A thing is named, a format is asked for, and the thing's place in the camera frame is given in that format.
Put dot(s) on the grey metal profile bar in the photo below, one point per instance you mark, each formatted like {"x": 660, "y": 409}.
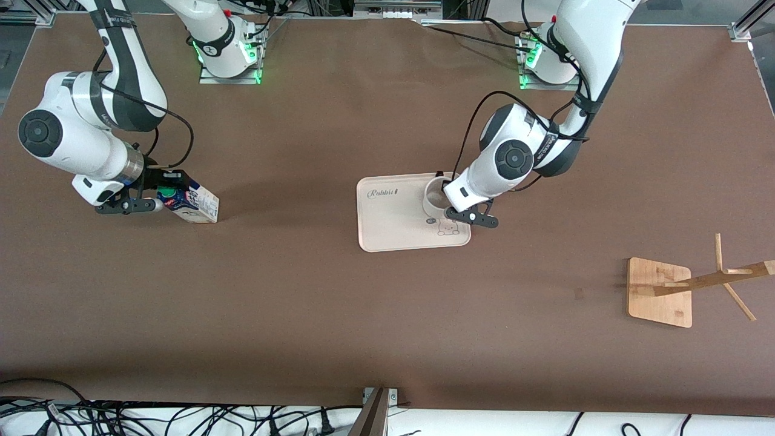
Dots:
{"x": 370, "y": 418}

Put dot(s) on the grey metal device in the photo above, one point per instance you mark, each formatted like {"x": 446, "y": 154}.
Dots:
{"x": 396, "y": 9}

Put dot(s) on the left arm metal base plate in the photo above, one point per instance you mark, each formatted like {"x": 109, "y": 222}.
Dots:
{"x": 525, "y": 85}

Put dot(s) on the aluminium frame rail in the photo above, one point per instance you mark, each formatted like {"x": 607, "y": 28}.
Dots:
{"x": 24, "y": 17}

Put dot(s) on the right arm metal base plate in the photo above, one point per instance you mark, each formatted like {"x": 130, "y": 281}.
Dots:
{"x": 209, "y": 79}

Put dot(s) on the small metal mounting bracket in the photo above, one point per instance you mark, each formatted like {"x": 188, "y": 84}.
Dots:
{"x": 393, "y": 396}

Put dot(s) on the wooden cup rack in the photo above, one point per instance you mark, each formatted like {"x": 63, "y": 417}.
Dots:
{"x": 660, "y": 297}

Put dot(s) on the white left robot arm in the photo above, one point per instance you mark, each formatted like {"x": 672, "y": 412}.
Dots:
{"x": 514, "y": 158}

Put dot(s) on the cream tray with bear print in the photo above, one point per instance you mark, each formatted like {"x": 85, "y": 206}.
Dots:
{"x": 393, "y": 224}

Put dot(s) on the aluminium corner frame piece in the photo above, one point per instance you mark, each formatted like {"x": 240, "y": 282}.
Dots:
{"x": 748, "y": 24}

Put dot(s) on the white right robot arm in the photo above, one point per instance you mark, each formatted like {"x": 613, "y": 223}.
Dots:
{"x": 60, "y": 133}

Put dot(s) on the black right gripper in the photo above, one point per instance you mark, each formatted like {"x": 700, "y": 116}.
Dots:
{"x": 155, "y": 178}

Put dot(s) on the blue milk carton green cap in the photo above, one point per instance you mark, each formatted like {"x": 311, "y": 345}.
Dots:
{"x": 197, "y": 206}

